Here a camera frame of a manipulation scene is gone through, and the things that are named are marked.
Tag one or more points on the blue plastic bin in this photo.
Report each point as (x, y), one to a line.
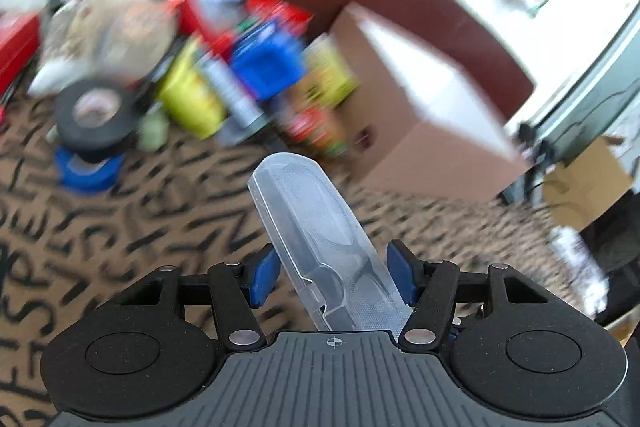
(267, 62)

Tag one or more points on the pale green small box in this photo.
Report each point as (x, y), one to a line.
(154, 131)

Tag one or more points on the brown cardboard box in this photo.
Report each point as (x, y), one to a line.
(430, 132)

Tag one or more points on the lettered brown blanket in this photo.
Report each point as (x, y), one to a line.
(150, 217)

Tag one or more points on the red candy packet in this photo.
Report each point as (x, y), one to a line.
(315, 129)

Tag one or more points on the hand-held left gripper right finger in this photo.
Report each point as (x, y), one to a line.
(402, 272)

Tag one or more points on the clear bag of snacks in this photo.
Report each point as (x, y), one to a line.
(110, 27)

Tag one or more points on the black tape roll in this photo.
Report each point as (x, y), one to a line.
(97, 117)

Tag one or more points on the open cardboard box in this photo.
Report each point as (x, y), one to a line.
(585, 184)

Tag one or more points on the clear plastic container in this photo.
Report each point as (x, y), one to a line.
(245, 124)

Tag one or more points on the large red box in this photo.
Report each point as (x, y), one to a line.
(15, 44)

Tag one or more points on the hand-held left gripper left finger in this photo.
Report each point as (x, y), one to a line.
(264, 274)

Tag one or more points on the red flat box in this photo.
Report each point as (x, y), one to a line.
(277, 12)

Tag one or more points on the translucent plastic case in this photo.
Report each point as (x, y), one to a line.
(320, 227)

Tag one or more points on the yellow box green print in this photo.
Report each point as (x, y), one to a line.
(192, 92)

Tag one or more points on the blue tape roll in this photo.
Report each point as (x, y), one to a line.
(87, 172)

